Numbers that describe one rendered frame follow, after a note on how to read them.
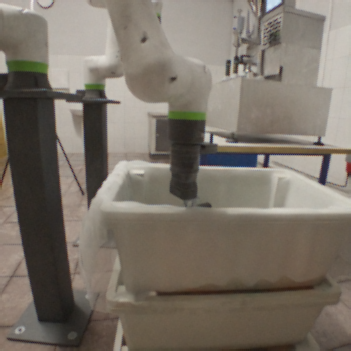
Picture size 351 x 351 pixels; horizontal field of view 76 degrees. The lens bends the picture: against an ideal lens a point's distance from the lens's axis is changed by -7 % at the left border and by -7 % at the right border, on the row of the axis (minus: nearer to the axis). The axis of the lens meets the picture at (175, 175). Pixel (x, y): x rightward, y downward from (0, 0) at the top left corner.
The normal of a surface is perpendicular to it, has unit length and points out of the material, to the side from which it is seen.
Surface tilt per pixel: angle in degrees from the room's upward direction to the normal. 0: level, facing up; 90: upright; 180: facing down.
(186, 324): 96
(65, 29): 90
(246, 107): 90
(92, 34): 90
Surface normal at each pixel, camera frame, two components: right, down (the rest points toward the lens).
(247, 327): 0.06, 0.36
